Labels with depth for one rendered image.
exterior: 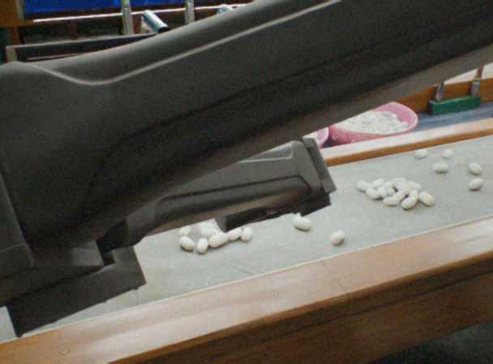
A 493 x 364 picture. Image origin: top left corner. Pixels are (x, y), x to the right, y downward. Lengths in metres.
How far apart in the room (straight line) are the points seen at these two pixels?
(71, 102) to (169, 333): 0.60
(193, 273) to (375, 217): 0.39
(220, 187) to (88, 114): 0.20
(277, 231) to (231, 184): 0.60
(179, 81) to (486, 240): 0.88
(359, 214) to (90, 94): 0.90
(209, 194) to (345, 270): 0.53
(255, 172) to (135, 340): 0.40
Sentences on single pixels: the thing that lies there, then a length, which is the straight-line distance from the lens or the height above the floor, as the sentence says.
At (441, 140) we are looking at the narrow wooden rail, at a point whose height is 0.75.
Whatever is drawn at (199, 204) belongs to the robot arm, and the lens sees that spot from 0.34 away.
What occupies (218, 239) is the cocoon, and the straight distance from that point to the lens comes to 0.92.
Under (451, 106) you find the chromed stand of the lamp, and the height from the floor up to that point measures 0.70.
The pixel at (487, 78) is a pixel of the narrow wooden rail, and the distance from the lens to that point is 1.91.
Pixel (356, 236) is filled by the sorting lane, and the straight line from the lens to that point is 0.98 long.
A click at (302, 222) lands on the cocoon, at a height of 0.76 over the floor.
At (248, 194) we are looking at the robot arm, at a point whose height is 1.10.
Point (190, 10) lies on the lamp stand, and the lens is 1.26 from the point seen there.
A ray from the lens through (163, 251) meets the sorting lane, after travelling 0.93.
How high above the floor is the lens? 1.31
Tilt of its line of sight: 30 degrees down
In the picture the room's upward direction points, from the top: straight up
